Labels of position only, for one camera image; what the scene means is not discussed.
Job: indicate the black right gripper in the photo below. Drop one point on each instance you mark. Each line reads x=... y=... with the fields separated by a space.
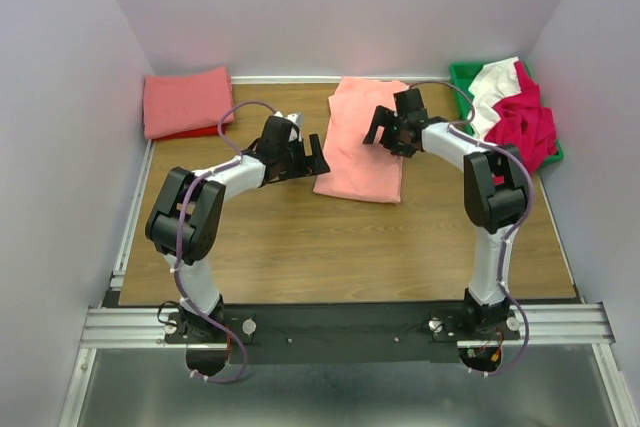
x=384 y=117

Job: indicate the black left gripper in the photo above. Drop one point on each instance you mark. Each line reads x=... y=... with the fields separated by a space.
x=314 y=164

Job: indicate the salmon pink t-shirt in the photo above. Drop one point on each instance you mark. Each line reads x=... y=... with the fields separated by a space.
x=359 y=171

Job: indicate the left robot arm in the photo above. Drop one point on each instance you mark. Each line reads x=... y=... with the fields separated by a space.
x=185 y=218

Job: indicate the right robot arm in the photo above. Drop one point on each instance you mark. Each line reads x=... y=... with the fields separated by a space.
x=497 y=197

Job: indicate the white t-shirt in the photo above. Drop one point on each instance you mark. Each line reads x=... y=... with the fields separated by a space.
x=495 y=81

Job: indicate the magenta t-shirt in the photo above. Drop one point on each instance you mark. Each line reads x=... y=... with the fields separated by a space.
x=524 y=121

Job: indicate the folded coral t-shirt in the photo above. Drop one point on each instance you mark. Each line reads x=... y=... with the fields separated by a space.
x=178 y=104

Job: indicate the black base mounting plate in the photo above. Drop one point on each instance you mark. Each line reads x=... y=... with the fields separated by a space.
x=338 y=333

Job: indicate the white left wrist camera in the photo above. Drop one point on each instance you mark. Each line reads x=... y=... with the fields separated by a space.
x=295 y=119

